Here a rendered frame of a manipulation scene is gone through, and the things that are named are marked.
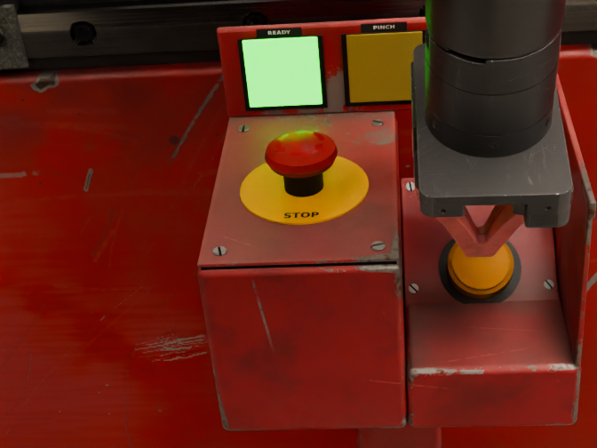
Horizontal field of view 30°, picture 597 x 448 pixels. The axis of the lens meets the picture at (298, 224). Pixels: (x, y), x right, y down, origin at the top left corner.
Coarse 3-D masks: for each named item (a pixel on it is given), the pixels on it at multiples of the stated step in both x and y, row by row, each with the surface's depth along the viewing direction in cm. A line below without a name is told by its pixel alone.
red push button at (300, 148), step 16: (272, 144) 61; (288, 144) 60; (304, 144) 60; (320, 144) 60; (272, 160) 60; (288, 160) 59; (304, 160) 59; (320, 160) 59; (288, 176) 60; (304, 176) 60; (320, 176) 61; (288, 192) 62; (304, 192) 61
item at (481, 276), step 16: (464, 256) 64; (496, 256) 64; (512, 256) 64; (448, 272) 65; (464, 272) 64; (480, 272) 64; (496, 272) 64; (512, 272) 64; (464, 288) 64; (480, 288) 64; (496, 288) 64
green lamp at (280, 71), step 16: (256, 48) 67; (272, 48) 66; (288, 48) 66; (304, 48) 66; (256, 64) 67; (272, 64) 67; (288, 64) 67; (304, 64) 67; (256, 80) 68; (272, 80) 68; (288, 80) 68; (304, 80) 68; (320, 80) 68; (256, 96) 68; (272, 96) 68; (288, 96) 68; (304, 96) 68; (320, 96) 68
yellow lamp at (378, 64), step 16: (400, 32) 66; (416, 32) 65; (352, 48) 66; (368, 48) 66; (384, 48) 66; (400, 48) 66; (352, 64) 67; (368, 64) 67; (384, 64) 67; (400, 64) 67; (352, 80) 67; (368, 80) 67; (384, 80) 67; (400, 80) 67; (352, 96) 68; (368, 96) 68; (384, 96) 68; (400, 96) 68
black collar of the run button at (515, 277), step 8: (448, 248) 66; (512, 248) 65; (448, 256) 66; (440, 264) 66; (520, 264) 65; (440, 272) 65; (520, 272) 65; (448, 280) 65; (512, 280) 65; (448, 288) 65; (512, 288) 65; (456, 296) 65; (464, 296) 65; (496, 296) 64; (504, 296) 64
